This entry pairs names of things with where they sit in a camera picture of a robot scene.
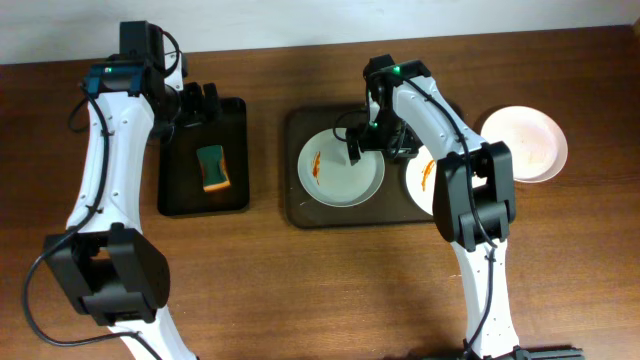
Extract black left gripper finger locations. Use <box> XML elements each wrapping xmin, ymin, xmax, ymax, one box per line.
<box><xmin>202</xmin><ymin>83</ymin><xmax>222</xmax><ymax>122</ymax></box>
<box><xmin>183</xmin><ymin>82</ymin><xmax>203</xmax><ymax>124</ymax></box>

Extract white plate with stain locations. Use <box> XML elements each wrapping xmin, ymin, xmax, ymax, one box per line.
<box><xmin>297</xmin><ymin>129</ymin><xmax>385</xmax><ymax>208</ymax></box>

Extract green and orange sponge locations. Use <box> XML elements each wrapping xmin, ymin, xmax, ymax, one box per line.
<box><xmin>196</xmin><ymin>145</ymin><xmax>231</xmax><ymax>193</ymax></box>

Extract pinkish white plate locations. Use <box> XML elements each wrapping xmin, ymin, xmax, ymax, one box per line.
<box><xmin>481</xmin><ymin>106</ymin><xmax>568</xmax><ymax>183</ymax></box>

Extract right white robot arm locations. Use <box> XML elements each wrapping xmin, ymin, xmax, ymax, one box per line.
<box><xmin>345</xmin><ymin>55</ymin><xmax>524</xmax><ymax>359</ymax></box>

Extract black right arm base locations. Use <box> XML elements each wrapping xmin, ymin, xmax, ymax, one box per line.
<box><xmin>463</xmin><ymin>346</ymin><xmax>586</xmax><ymax>360</ymax></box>

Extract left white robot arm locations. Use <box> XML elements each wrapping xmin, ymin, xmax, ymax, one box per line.
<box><xmin>36</xmin><ymin>21</ymin><xmax>220</xmax><ymax>359</ymax></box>

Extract large brown tray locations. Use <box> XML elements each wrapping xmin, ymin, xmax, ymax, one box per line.
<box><xmin>283</xmin><ymin>103</ymin><xmax>434</xmax><ymax>229</ymax></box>

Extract small black tray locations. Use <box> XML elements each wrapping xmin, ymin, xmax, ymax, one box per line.
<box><xmin>157</xmin><ymin>97</ymin><xmax>250</xmax><ymax>217</ymax></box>

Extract white plate right side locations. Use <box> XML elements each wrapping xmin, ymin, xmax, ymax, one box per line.
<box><xmin>405</xmin><ymin>146</ymin><xmax>437</xmax><ymax>215</ymax></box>

